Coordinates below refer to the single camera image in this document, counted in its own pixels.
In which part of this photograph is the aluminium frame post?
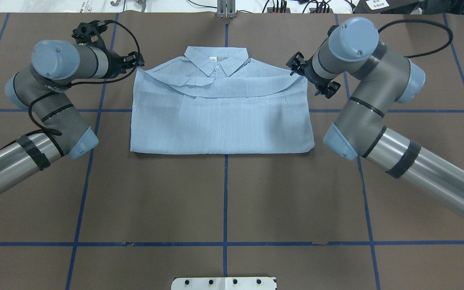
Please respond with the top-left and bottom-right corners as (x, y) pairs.
(217, 0), (237, 19)

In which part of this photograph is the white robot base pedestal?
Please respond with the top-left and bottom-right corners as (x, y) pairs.
(171, 277), (278, 290)

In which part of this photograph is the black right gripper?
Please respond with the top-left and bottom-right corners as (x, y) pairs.
(286, 52), (341, 98)

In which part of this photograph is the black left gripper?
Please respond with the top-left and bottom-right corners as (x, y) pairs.
(72, 21), (144, 78)

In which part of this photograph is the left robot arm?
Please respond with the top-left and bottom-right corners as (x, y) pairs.
(0, 20), (144, 194)

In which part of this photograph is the light blue button shirt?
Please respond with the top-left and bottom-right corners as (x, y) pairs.
(130, 46), (315, 155)

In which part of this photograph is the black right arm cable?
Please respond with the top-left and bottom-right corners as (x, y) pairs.
(377, 19), (454, 59)

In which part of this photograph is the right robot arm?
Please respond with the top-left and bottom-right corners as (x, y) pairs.
(286, 17), (464, 219)

